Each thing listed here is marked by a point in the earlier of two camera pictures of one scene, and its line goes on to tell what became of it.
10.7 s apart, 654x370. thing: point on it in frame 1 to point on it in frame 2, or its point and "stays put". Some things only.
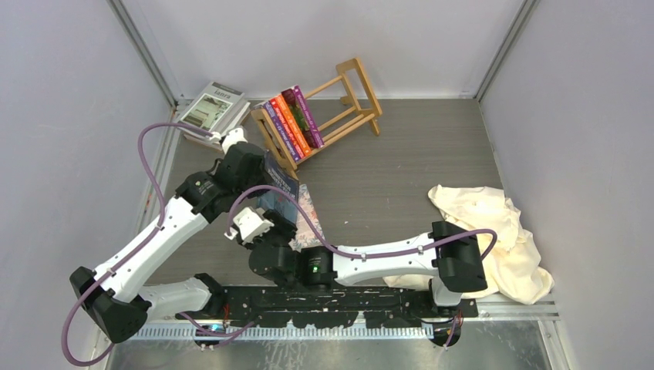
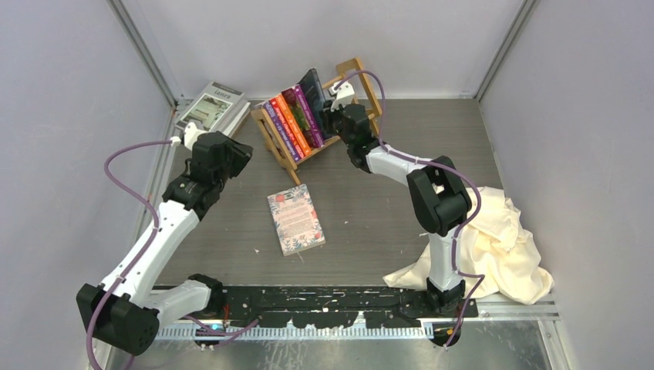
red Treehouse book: [280, 113] stays put
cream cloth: [513, 270] stays put
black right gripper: [281, 225] to [339, 110]
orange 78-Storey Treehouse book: [294, 126] stays put
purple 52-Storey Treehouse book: [281, 129] stays put
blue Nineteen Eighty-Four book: [278, 175] to [311, 87]
